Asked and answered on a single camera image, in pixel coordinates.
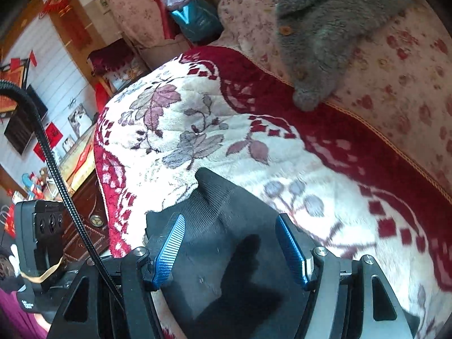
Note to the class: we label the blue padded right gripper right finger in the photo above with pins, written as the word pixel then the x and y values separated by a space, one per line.
pixel 317 272

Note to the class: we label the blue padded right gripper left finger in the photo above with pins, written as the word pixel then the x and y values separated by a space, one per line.
pixel 145 270

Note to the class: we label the black knit pants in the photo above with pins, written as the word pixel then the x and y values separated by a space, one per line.
pixel 230 278

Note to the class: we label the red white floral blanket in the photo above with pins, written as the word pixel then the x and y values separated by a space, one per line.
pixel 346 183

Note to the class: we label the floral pink quilt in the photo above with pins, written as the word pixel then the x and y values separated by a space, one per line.
pixel 398 80

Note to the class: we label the grey fleece garment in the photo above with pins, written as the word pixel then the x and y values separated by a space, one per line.
pixel 317 38

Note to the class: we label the teal plastic bag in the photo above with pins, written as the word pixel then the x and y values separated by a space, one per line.
pixel 197 19

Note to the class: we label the black camera box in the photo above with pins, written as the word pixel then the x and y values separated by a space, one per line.
pixel 39 226

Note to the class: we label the black wall television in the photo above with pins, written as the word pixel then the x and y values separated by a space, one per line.
pixel 19 131

